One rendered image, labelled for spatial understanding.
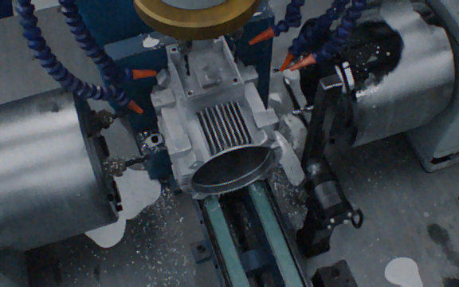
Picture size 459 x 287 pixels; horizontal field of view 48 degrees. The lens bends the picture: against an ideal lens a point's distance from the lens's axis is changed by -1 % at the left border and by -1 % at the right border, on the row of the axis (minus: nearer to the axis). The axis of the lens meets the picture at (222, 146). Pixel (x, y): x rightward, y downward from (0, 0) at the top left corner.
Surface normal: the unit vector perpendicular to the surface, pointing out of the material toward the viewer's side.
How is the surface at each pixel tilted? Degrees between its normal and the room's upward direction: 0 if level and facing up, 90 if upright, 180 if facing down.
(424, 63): 36
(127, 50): 0
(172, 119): 0
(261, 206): 0
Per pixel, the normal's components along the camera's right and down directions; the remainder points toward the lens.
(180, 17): -0.03, -0.50
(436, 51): 0.14, 0.01
